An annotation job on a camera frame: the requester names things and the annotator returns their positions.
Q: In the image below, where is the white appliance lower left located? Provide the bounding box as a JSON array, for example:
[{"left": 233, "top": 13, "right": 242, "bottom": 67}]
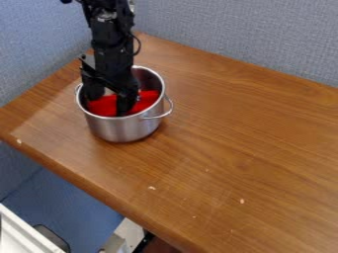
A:
[{"left": 0, "top": 204, "right": 66, "bottom": 253}]

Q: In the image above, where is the white table leg bracket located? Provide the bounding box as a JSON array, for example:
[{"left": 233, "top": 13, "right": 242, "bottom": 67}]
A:
[{"left": 98, "top": 218, "right": 146, "bottom": 253}]

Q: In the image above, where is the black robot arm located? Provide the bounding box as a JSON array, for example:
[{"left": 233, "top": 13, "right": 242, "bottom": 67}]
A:
[{"left": 59, "top": 0, "right": 141, "bottom": 117}]

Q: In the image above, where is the metal pot with handles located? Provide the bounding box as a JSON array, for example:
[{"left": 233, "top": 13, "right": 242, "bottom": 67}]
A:
[{"left": 75, "top": 65, "right": 174, "bottom": 143}]

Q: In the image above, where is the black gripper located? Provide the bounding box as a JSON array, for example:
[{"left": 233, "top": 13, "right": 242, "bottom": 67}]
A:
[{"left": 80, "top": 41, "right": 139, "bottom": 117}]

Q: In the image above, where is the red cloth object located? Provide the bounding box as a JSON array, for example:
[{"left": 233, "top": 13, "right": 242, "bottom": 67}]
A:
[{"left": 86, "top": 90, "right": 161, "bottom": 117}]

